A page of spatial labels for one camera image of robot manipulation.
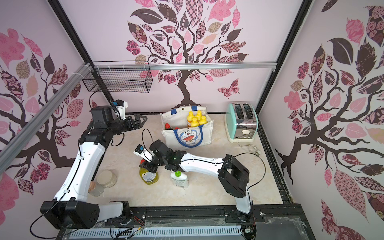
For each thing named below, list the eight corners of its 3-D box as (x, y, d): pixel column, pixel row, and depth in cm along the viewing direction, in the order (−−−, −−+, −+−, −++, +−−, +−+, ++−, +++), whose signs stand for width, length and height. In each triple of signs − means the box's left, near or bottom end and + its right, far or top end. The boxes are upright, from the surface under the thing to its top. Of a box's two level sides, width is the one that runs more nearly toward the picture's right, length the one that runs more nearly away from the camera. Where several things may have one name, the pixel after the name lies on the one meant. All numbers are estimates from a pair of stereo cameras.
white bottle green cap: (174, 188, 84) (169, 177, 71) (174, 182, 87) (170, 170, 73) (188, 188, 84) (187, 177, 71) (188, 182, 87) (187, 170, 73)
